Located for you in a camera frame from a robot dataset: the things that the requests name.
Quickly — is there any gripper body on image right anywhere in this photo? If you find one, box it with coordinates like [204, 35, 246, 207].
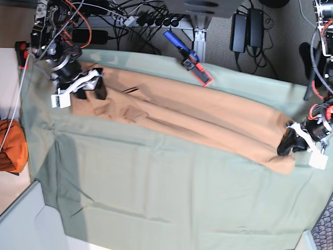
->
[286, 122, 309, 153]

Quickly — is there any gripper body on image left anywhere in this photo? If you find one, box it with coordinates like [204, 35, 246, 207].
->
[75, 68, 104, 91]

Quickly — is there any tan orange T-shirt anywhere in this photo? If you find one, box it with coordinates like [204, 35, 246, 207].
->
[71, 67, 296, 174]

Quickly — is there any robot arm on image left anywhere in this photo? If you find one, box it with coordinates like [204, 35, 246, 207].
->
[30, 1, 107, 107]

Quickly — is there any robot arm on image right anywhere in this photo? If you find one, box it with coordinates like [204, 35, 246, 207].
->
[277, 1, 332, 156]

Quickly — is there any black power brick left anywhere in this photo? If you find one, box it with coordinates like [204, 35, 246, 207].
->
[72, 29, 110, 45]

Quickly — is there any black power strip with plugs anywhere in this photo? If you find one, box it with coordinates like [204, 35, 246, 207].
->
[117, 12, 186, 28]

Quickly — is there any folded dark orange garment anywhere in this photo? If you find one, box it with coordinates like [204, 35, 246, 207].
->
[1, 119, 29, 173]

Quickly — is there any dark patterned mat corner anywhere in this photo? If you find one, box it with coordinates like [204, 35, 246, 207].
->
[311, 195, 333, 250]

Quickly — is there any blue orange bar clamp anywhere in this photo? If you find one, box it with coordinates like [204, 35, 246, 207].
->
[163, 30, 213, 86]

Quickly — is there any light green table cloth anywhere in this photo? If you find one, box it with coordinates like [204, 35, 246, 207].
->
[21, 58, 332, 249]

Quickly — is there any black power adapter pair left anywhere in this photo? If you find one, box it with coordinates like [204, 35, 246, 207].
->
[230, 13, 247, 53]

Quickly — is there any black power adapter pair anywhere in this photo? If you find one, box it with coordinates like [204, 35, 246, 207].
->
[248, 8, 264, 48]
[230, 13, 247, 53]

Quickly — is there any black power adapter pair right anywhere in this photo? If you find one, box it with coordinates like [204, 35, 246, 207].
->
[248, 8, 264, 48]

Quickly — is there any grey plastic bin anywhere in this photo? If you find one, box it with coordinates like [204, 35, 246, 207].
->
[1, 181, 69, 249]

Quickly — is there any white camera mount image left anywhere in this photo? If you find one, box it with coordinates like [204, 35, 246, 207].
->
[51, 74, 86, 108]

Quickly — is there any white camera mount image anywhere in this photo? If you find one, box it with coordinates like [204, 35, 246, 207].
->
[51, 74, 86, 108]
[287, 122, 329, 170]

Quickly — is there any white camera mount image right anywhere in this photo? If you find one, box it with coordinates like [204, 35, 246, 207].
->
[287, 122, 329, 170]

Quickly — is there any white cable on left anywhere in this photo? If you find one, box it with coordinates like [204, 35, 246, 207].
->
[0, 52, 33, 152]

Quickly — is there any aluminium frame post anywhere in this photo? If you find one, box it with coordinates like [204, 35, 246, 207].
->
[190, 15, 211, 63]

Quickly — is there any grey cable top right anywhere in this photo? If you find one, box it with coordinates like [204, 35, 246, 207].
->
[299, 0, 319, 29]

